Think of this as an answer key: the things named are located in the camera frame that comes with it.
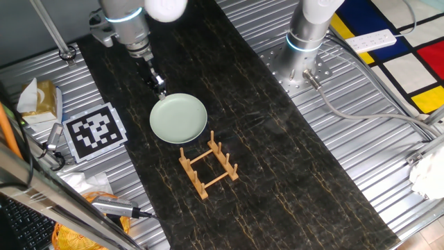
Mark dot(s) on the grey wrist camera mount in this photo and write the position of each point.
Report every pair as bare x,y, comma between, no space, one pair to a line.
102,34

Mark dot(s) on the black white marker board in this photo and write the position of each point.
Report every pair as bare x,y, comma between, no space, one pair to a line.
93,132

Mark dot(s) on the pale green round dish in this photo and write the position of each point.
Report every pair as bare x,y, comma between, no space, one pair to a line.
178,118

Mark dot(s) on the clear plastic bag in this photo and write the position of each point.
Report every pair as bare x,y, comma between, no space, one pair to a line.
86,182

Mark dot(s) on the wooden dish rack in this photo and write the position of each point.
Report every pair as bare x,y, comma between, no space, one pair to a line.
189,170

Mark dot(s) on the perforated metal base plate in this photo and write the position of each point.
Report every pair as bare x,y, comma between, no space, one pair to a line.
274,62

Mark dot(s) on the orange tube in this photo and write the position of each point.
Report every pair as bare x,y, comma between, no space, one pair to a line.
7,132

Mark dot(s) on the yellow wicker basket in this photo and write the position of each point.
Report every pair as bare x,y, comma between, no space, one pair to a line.
69,239

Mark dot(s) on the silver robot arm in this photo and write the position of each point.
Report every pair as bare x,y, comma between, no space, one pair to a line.
305,31

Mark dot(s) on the colourful block pattern mat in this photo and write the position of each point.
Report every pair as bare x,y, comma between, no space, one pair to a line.
409,69

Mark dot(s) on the aluminium frame bar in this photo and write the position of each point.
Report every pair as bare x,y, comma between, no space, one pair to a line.
52,201

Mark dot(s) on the white power strip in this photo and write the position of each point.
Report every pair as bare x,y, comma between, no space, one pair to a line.
371,41

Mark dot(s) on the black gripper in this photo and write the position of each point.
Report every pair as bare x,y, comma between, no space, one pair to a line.
147,69

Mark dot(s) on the white crumpled cloth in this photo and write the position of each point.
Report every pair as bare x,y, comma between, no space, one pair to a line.
428,177

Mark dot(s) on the black keyboard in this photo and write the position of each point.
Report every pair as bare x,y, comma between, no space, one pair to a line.
24,225

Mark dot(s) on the silver depth camera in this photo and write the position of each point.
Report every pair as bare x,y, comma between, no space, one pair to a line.
112,207
55,136

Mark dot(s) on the golden tissue box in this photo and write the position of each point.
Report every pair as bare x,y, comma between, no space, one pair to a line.
45,100

